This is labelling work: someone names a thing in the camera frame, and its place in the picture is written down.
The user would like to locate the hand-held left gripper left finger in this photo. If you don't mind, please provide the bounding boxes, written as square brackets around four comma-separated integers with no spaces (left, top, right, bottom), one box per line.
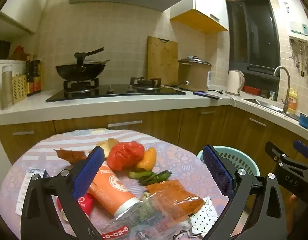
[20,145,106,240]

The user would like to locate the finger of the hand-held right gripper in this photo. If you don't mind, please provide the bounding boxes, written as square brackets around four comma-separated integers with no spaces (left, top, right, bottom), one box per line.
[265,141,294,165]
[293,139,308,167]

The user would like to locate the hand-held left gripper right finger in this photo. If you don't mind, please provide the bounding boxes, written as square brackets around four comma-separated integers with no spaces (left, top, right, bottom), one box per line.
[202,144,287,240]

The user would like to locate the orange white tube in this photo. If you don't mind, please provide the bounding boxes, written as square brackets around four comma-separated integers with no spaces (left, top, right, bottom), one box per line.
[88,161,140,217]

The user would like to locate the teal plastic basket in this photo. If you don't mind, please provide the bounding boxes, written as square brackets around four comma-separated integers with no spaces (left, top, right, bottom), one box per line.
[196,145,261,180]

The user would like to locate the white printed carton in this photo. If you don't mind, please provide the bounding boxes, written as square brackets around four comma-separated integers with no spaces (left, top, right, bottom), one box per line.
[16,169,52,215]

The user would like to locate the person's right hand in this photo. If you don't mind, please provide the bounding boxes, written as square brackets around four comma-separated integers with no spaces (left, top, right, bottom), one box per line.
[286,194,298,230]

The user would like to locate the blue cup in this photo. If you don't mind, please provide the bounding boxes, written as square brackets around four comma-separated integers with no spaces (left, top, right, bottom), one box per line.
[299,113,308,130]

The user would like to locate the bread piece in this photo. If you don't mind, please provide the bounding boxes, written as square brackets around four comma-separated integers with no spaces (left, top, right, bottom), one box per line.
[96,138,121,159]

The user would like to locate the red plastic bag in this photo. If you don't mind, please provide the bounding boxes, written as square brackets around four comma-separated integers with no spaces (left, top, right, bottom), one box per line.
[106,141,146,172]

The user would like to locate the yellow detergent bottle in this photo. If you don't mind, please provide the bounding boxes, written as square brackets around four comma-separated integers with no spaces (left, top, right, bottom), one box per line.
[287,87,299,114]

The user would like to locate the white dotted wrapper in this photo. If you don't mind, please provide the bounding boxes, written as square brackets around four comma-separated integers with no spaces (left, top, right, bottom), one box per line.
[189,196,219,237]

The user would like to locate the pink patterned tablecloth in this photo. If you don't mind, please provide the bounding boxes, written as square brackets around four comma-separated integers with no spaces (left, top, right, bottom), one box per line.
[0,129,247,240]

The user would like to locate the steel sink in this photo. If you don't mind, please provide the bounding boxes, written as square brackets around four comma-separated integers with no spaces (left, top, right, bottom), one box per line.
[241,97,289,114]

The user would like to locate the orange snack wrapper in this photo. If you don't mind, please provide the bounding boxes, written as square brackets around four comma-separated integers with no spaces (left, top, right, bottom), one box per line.
[146,180,206,217]

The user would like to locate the steel faucet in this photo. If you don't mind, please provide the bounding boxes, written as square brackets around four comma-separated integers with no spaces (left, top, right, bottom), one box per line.
[273,66,292,115]

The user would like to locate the green vegetable scraps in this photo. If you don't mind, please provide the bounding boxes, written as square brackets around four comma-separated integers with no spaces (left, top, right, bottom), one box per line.
[129,170,172,186]

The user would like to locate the orange bell pepper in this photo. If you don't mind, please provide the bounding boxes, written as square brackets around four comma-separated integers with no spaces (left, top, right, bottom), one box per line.
[136,147,157,172]

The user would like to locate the red box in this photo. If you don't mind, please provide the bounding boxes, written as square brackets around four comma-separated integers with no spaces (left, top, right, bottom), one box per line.
[243,85,261,95]

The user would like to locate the clear printed plastic bag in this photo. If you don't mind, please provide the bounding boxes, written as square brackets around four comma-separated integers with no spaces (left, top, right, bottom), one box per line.
[100,192,194,240]

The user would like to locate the dark smartphone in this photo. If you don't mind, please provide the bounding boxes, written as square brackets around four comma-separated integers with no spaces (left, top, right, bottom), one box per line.
[193,90,219,100]

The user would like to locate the wooden kitchen base cabinets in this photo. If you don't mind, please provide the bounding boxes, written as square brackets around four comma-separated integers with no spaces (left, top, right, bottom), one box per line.
[0,105,308,170]

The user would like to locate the white electric kettle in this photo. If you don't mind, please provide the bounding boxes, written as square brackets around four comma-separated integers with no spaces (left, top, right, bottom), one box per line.
[225,69,245,97]

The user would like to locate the black gas stove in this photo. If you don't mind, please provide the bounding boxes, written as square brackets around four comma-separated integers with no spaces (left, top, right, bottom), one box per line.
[46,77,187,103]

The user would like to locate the brown rice cooker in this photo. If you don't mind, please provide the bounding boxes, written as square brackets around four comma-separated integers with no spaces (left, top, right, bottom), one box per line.
[178,56,212,92]

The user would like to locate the black wok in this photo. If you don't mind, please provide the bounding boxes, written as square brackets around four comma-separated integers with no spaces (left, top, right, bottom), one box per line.
[55,59,111,80]

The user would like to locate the yellow plastic holder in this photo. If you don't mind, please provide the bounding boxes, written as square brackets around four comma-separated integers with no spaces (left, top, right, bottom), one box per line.
[12,74,28,104]

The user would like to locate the dark sauce bottle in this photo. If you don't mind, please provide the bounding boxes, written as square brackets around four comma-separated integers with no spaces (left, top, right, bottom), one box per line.
[31,54,42,94]
[25,60,34,97]

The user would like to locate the silver thermos bottle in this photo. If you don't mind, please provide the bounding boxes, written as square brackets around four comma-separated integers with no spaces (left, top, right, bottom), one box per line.
[1,65,15,110]

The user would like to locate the dark window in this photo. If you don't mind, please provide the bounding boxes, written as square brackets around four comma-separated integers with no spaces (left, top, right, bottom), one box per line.
[226,0,281,75]

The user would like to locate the wooden cutting board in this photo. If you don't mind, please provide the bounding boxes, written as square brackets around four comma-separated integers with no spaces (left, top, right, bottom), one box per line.
[147,36,179,85]

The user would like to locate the white water heater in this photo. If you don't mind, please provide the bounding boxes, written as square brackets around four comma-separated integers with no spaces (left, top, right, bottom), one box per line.
[276,0,308,43]

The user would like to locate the crumpled red orange heap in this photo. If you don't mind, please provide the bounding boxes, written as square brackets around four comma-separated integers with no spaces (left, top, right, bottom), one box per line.
[8,45,32,60]

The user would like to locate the white power cable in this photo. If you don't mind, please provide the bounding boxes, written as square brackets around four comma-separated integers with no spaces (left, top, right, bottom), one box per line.
[209,89,241,107]

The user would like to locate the lid with black handle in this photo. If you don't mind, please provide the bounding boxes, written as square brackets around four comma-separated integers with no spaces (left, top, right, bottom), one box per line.
[74,47,105,65]

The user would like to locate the white yellow wall cabinet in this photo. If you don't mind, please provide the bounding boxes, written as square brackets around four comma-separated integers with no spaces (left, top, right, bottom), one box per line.
[170,0,229,34]

